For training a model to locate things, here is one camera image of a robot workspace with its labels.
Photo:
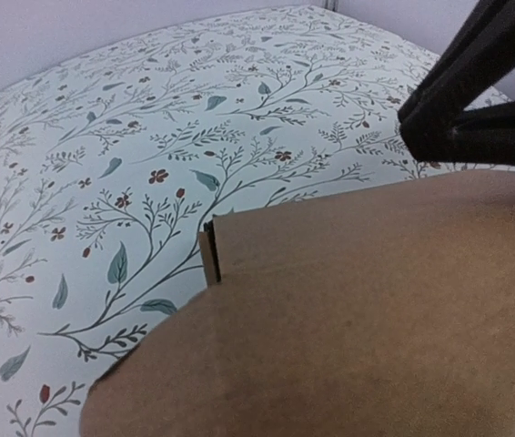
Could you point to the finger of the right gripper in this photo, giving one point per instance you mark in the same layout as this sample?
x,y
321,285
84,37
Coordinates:
x,y
480,136
481,53

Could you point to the brown cardboard box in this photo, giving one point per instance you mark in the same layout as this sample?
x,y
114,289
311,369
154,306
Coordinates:
x,y
387,311

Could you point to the floral patterned table mat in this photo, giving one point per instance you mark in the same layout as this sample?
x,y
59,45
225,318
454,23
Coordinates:
x,y
112,162

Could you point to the right aluminium corner post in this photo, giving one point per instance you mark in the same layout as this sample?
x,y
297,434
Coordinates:
x,y
331,5

